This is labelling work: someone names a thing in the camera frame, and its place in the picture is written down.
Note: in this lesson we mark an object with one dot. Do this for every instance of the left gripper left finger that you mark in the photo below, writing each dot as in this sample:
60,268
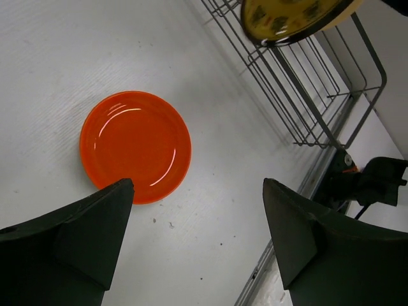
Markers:
67,256

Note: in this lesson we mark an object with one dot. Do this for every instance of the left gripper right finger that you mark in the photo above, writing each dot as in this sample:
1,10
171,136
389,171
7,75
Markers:
326,258

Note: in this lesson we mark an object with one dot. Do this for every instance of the orange plate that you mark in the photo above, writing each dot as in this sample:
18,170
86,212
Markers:
139,136

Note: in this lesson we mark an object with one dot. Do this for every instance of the yellow black-rimmed plate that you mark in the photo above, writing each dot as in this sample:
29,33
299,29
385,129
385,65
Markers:
276,23

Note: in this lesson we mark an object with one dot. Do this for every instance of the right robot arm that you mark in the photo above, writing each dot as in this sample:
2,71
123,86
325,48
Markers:
378,182

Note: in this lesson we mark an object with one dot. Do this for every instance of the grey wire dish rack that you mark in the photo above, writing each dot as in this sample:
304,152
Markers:
322,88

